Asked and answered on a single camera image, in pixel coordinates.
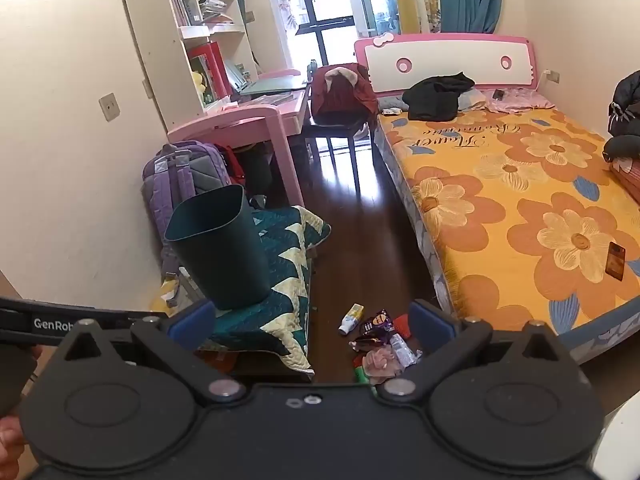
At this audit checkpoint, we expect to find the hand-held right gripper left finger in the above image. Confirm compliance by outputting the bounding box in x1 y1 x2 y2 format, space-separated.
52 300 248 407

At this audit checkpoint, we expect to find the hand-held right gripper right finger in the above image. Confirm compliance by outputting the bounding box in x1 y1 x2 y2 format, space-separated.
375 299 583 406

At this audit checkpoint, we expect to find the person's left hand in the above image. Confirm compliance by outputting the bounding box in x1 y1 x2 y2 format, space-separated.
0 417 27 468

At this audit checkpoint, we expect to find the white narrow packet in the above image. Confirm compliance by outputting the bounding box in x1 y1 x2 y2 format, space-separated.
387 332 418 368

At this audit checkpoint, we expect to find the purple snack wrapper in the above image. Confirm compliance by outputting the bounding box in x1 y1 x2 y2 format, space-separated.
352 308 396 353

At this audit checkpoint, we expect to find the yellow white packet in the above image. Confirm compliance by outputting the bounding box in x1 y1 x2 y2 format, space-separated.
337 303 364 336

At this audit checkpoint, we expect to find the green patterned quilt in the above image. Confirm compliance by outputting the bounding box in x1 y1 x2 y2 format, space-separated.
200 205 332 376

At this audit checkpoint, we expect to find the bed with floral sheet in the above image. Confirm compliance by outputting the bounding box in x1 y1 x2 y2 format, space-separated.
372 87 640 366

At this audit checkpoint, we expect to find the dark smartphone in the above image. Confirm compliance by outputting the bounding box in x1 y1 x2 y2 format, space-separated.
605 241 627 281

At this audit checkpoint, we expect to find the pink desk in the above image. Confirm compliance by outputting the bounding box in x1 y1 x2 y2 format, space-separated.
166 89 311 208

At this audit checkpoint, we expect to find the dark wooden chair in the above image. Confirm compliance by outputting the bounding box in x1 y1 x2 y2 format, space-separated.
302 110 371 181

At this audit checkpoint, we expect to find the black clothing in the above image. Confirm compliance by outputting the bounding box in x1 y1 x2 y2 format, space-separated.
401 72 476 122

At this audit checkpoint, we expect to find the pink cloth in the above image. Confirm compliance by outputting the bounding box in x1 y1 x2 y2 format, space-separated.
487 87 556 113

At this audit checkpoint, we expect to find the red jacket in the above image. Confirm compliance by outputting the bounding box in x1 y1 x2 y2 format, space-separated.
310 62 379 118

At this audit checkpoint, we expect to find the pink red pillow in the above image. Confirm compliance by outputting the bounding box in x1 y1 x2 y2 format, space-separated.
610 155 640 206

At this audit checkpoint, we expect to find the green folder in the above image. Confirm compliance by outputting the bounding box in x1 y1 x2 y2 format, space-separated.
239 74 308 96

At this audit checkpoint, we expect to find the red box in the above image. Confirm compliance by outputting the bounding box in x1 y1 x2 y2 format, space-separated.
189 41 226 103

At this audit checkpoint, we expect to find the pink white headboard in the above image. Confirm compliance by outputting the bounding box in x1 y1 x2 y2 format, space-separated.
354 34 540 96

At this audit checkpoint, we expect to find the white bookshelf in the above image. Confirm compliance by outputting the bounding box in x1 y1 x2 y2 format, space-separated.
122 0 261 133

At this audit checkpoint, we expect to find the black puffy jacket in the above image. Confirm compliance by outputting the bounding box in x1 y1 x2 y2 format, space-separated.
602 71 640 163

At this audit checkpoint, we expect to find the balcony glass door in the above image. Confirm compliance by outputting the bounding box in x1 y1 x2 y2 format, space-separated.
287 0 401 81

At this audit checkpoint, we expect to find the row of books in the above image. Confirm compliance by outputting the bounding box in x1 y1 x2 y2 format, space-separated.
170 0 193 28

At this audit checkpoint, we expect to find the floral curtain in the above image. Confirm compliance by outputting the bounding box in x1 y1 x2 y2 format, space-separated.
250 0 301 66

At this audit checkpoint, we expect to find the wall switch plate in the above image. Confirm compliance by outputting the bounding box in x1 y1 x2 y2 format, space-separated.
98 92 121 122

